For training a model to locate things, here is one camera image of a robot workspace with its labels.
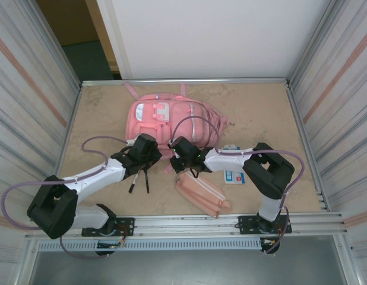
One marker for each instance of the white door frame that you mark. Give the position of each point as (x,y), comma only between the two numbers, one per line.
(110,29)

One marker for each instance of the long aluminium mounting rail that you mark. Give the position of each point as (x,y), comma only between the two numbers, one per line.
(186,221)

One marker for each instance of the white barrel black marker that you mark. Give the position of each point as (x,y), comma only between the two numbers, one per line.
(133,185)

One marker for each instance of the aluminium table side rail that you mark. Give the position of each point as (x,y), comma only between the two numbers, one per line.
(293,98)
(67,127)

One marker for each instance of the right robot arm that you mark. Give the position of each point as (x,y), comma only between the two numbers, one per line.
(225,160)

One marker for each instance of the translucent corrugated enclosure panel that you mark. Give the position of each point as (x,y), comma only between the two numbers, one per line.
(23,89)
(344,89)

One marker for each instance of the black pen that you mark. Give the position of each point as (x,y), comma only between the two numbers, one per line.
(147,184)

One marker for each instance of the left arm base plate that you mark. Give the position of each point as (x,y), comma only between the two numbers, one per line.
(130,221)

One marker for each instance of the pink backpack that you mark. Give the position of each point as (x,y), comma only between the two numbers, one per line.
(183,118)

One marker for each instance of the pink pencil case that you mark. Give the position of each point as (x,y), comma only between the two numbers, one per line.
(201,193)

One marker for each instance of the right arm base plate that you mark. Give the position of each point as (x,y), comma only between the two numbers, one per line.
(246,225)

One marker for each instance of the blue white card package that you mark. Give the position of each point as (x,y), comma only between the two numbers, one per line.
(234,178)

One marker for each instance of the brown wooden panel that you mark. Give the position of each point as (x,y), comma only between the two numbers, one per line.
(67,20)

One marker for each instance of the short aluminium table rail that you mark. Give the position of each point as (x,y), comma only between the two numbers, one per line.
(260,80)

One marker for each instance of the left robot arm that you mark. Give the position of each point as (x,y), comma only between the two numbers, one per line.
(94,175)

